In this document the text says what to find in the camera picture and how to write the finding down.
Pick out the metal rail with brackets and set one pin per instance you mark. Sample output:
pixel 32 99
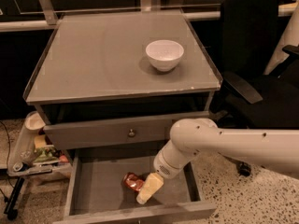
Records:
pixel 31 15

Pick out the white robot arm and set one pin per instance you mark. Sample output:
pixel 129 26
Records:
pixel 269 104

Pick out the black office chair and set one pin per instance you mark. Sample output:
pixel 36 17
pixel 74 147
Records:
pixel 249 29

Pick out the open middle drawer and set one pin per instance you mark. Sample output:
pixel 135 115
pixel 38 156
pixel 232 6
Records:
pixel 97 194

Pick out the grey drawer cabinet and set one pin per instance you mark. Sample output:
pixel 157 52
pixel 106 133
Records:
pixel 95 67

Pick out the white cup in bin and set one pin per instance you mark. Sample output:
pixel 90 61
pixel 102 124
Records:
pixel 33 122

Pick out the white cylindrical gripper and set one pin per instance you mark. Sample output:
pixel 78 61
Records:
pixel 162 165

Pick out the white bowl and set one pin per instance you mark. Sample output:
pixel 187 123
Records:
pixel 164 55

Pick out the top drawer with knob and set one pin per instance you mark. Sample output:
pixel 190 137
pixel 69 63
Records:
pixel 109 132

